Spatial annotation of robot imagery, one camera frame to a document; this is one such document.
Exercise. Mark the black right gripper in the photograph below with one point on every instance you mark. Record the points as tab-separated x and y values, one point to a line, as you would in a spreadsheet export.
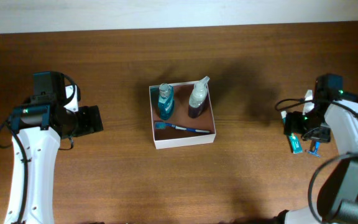
293	124

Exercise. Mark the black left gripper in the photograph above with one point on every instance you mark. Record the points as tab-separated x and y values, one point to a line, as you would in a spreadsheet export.
92	121

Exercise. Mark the teal toothpaste tube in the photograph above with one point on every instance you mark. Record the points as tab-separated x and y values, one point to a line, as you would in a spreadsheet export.
295	144

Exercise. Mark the blue disposable razor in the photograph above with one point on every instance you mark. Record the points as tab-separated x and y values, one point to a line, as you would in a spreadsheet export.
314	147

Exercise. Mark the blue white toothbrush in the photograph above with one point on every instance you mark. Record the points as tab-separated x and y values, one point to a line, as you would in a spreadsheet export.
163	125

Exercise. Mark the teal Listerine mouthwash bottle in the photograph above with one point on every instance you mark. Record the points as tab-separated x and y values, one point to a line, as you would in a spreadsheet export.
166	102

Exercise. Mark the clear foam pump bottle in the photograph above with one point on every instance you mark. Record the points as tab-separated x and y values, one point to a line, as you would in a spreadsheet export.
198	97

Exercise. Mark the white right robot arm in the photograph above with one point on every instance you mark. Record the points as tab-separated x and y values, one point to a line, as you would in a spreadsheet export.
328	113

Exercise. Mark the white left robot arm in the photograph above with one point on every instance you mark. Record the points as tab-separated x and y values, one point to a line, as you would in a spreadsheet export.
38	126

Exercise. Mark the pink white cardboard box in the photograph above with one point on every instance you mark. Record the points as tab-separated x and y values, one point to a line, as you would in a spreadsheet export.
169	137

